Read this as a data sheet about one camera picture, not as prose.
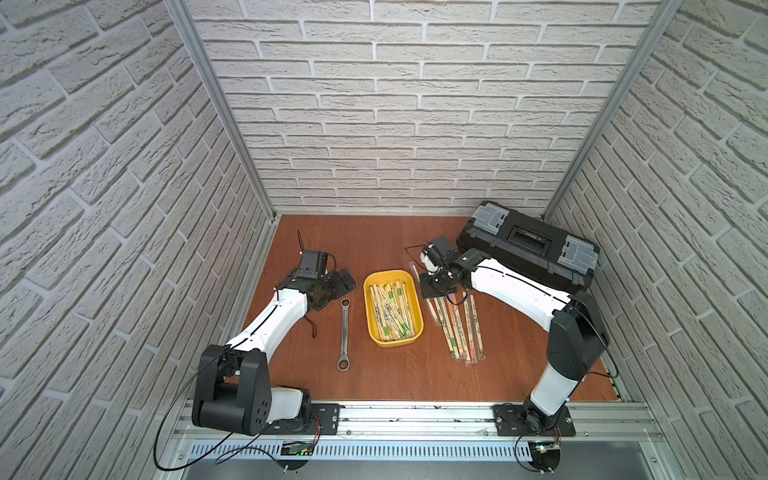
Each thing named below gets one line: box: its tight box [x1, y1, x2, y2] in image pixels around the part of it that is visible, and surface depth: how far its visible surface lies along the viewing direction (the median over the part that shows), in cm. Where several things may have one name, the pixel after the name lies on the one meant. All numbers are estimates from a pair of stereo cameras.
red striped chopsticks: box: [463, 291, 477, 363], surface depth 89 cm
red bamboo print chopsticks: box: [469, 294, 485, 358], surface depth 89 cm
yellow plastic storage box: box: [363, 269, 424, 347], surface depth 91 cm
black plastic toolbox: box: [457, 200, 601, 294], surface depth 91 cm
